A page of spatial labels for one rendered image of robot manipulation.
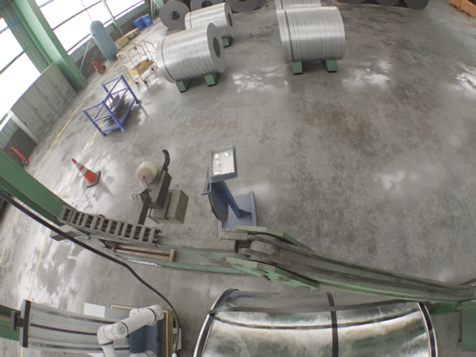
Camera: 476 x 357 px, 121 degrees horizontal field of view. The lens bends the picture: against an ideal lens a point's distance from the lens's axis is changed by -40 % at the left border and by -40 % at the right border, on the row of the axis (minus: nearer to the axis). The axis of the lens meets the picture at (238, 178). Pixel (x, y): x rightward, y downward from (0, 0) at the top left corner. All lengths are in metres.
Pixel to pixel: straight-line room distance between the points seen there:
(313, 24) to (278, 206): 3.43
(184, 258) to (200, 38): 4.53
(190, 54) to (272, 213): 3.60
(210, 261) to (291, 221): 2.07
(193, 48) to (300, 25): 2.17
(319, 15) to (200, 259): 4.58
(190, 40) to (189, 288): 4.49
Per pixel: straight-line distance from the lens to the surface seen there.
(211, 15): 7.10
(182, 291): 2.89
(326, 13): 4.86
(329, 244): 2.68
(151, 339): 2.59
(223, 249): 0.61
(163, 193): 1.27
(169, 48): 5.22
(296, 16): 4.75
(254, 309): 1.27
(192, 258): 0.80
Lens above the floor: 2.54
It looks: 53 degrees down
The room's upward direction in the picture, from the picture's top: 24 degrees counter-clockwise
